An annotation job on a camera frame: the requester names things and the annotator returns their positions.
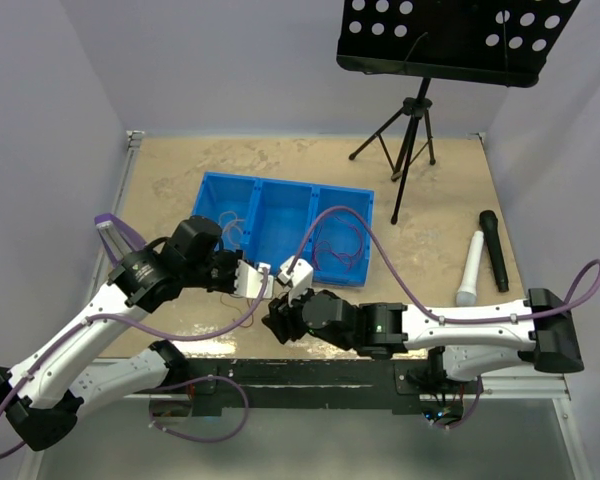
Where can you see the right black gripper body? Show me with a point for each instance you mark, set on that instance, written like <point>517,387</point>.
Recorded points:
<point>288,319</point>

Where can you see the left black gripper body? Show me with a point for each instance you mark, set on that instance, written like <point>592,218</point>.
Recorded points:
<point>221,270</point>

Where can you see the blue three-compartment plastic bin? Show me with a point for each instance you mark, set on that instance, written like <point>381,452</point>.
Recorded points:
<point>268,218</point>

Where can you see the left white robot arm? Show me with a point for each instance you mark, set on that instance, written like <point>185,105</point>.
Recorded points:
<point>44,396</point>

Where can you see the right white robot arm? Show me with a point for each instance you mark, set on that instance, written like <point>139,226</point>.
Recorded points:
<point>464,342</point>

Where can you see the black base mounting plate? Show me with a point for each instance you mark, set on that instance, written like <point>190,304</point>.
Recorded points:
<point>399,386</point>

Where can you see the purple metronome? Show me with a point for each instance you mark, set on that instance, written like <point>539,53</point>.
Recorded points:
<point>118,238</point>

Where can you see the white microphone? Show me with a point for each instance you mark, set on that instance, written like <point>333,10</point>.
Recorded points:
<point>466,294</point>

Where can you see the black microphone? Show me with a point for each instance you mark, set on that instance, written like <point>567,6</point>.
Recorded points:
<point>488,222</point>

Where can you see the black music stand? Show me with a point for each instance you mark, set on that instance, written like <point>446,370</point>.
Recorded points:
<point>502,43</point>

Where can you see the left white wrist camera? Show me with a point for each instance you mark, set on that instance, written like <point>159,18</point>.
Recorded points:
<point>250,280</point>

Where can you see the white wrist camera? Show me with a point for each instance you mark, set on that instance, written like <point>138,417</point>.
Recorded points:
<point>250,280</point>
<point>296,275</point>

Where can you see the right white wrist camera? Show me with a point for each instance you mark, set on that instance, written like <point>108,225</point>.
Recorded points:
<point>296,275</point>

